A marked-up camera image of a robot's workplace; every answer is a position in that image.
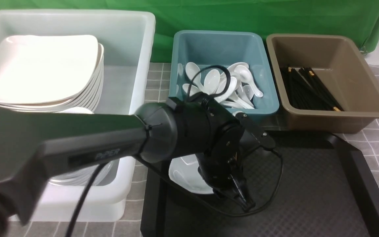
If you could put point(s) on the black serving tray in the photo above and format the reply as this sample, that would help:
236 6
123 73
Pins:
327 190

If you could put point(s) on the bundle of black chopsticks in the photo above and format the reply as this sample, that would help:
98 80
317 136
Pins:
306 91

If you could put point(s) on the brown plastic bin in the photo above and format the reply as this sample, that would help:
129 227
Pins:
343 70

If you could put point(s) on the green backdrop cloth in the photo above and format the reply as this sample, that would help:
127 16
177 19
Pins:
354 19

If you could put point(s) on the stack of cream square plates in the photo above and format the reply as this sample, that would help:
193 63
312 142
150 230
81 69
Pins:
51 73

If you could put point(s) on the large white plastic tub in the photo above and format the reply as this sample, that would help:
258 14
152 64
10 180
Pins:
127 38

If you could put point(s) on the teal plastic bin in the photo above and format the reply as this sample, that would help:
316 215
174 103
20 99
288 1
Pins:
206 48

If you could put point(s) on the grey checked tablecloth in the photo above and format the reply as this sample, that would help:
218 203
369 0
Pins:
157 87

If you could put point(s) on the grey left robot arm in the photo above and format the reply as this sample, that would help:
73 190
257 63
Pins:
35 147

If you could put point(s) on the stack of white small bowls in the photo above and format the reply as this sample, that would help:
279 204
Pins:
81 177

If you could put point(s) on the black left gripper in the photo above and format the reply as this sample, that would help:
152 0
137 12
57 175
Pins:
221 165

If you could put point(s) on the small white square bowl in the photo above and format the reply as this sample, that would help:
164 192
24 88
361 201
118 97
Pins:
184 172

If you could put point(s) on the pile of white soup spoons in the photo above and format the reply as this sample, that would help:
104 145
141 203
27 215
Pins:
234 87

